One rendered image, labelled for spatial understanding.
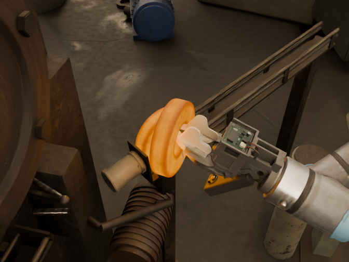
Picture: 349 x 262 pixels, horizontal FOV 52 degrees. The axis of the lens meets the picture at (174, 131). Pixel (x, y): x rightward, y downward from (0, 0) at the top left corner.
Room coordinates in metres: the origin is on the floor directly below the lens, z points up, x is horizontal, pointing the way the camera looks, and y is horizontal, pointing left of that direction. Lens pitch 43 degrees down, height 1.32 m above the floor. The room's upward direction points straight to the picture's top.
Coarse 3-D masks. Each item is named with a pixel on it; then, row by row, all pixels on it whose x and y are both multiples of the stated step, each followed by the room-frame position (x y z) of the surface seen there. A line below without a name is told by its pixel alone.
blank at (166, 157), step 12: (168, 108) 0.51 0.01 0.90; (180, 108) 0.51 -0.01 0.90; (192, 108) 0.55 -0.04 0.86; (168, 120) 0.48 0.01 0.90; (180, 120) 0.50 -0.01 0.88; (156, 132) 0.46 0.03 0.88; (168, 132) 0.46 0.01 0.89; (156, 144) 0.45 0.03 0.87; (168, 144) 0.45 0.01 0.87; (156, 156) 0.44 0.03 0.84; (168, 156) 0.45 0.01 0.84; (180, 156) 0.50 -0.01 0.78; (156, 168) 0.44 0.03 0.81; (168, 168) 0.44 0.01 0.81
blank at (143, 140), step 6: (162, 108) 0.65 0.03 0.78; (156, 114) 0.63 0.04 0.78; (150, 120) 0.62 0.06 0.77; (156, 120) 0.62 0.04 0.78; (144, 126) 0.61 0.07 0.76; (150, 126) 0.60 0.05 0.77; (144, 132) 0.60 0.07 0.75; (150, 132) 0.59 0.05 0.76; (138, 138) 0.60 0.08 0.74; (144, 138) 0.59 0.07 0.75; (150, 138) 0.59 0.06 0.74; (138, 144) 0.59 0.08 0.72; (144, 144) 0.58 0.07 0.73; (150, 144) 0.59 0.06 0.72; (144, 150) 0.58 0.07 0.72
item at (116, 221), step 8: (160, 200) 0.56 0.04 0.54; (168, 200) 0.55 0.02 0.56; (144, 208) 0.52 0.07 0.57; (152, 208) 0.52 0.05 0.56; (160, 208) 0.53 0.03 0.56; (120, 216) 0.49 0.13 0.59; (128, 216) 0.49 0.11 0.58; (136, 216) 0.50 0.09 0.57; (88, 224) 0.46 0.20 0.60; (96, 224) 0.45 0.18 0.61; (104, 224) 0.45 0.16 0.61; (112, 224) 0.46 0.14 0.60; (120, 224) 0.47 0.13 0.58
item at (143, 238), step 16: (144, 192) 0.60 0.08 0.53; (128, 208) 0.56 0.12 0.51; (128, 224) 0.50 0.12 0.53; (144, 224) 0.50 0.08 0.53; (160, 224) 0.51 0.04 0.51; (112, 240) 0.47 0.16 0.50; (128, 240) 0.46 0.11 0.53; (144, 240) 0.46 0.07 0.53; (160, 240) 0.48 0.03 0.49; (112, 256) 0.44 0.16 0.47; (128, 256) 0.43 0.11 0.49; (144, 256) 0.43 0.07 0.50; (160, 256) 0.51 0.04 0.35
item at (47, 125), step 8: (24, 16) 0.33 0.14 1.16; (32, 16) 0.34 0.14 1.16; (24, 24) 0.33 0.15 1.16; (32, 24) 0.34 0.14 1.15; (24, 32) 0.32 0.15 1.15; (32, 32) 0.33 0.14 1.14; (40, 120) 0.31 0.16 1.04; (40, 128) 0.30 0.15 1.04; (48, 128) 0.31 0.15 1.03; (40, 136) 0.30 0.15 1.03; (0, 224) 0.20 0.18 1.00; (0, 232) 0.20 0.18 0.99; (0, 240) 0.19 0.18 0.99
